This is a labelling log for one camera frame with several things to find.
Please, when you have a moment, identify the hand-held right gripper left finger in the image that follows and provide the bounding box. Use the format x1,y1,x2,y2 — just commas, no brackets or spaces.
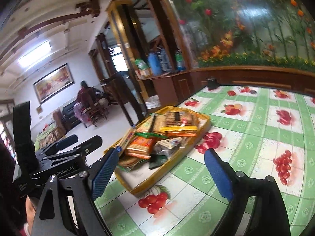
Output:
32,147,120,236

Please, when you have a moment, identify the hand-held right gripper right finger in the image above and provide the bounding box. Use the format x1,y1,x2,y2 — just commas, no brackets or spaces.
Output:
204,148,292,236

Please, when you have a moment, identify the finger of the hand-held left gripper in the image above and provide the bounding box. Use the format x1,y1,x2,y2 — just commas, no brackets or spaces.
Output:
43,135,102,164
37,134,79,156

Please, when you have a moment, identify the yellow cardboard tray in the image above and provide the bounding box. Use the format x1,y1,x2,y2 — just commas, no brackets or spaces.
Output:
103,105,211,198

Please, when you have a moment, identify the pile of snack packets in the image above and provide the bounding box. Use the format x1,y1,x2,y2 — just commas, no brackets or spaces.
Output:
118,111,200,172

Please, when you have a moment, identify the person's left hand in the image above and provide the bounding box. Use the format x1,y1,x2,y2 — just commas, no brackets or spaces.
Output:
25,198,38,228

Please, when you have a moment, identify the dark sofa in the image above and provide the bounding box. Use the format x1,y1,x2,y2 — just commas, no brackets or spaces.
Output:
61,102,82,131

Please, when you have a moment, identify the wooden chair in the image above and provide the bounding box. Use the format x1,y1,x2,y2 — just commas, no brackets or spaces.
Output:
85,96,109,128

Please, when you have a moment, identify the green fruit print tablecloth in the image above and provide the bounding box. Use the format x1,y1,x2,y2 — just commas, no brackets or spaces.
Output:
95,85,315,236

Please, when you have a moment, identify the framed painting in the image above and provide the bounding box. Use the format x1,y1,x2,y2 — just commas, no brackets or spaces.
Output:
33,63,75,104

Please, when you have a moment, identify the white bucket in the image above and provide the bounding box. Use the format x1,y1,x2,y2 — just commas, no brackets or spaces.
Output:
145,95,161,110

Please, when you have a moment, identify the black table clamp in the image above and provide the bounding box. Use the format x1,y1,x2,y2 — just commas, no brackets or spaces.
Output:
205,77,221,90

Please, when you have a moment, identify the ceiling light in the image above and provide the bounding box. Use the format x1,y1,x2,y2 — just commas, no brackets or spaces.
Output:
18,41,52,67

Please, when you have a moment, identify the green bag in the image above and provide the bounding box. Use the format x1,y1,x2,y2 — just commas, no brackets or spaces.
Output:
135,58,150,70

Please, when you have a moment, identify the blue bottle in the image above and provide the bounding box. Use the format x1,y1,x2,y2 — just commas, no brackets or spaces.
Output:
148,52,161,75

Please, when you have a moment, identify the clear water bottle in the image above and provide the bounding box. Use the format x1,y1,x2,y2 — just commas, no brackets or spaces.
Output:
159,48,173,72

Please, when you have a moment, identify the green and white bottle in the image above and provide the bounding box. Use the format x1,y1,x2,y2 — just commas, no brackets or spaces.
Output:
175,50,186,71

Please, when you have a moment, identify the floral glass panel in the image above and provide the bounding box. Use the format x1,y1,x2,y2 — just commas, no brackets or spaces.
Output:
160,0,315,73

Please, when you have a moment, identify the wooden wall cabinet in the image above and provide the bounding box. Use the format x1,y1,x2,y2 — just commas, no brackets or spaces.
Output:
89,0,315,118

